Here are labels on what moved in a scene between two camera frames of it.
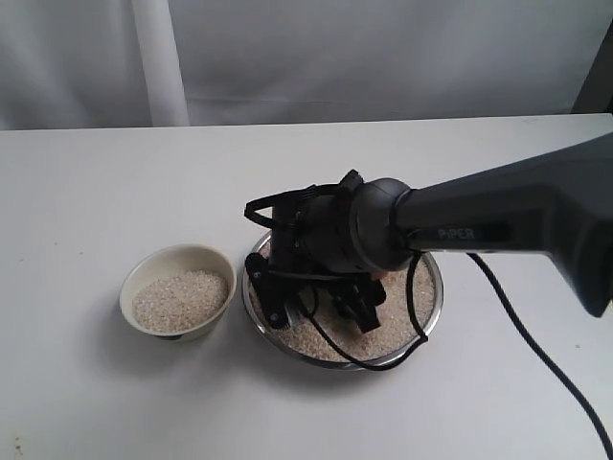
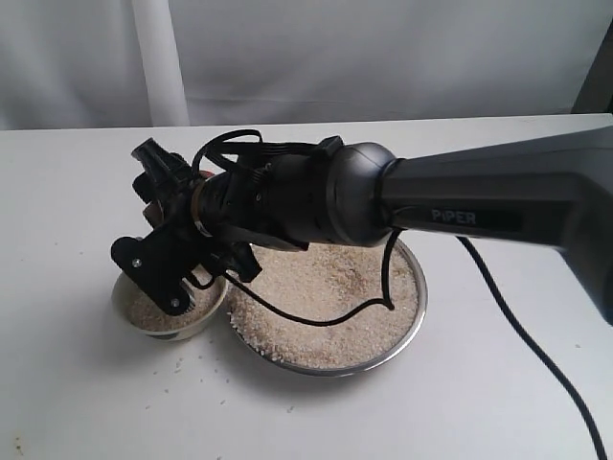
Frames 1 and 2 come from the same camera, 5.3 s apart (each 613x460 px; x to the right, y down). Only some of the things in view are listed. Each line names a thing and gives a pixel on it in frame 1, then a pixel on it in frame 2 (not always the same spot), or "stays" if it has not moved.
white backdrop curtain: x=117 y=63 stays
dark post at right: x=596 y=92 stays
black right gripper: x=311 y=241 → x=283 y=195
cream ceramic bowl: x=156 y=262 → x=139 y=311
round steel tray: x=437 y=310 → x=335 y=373
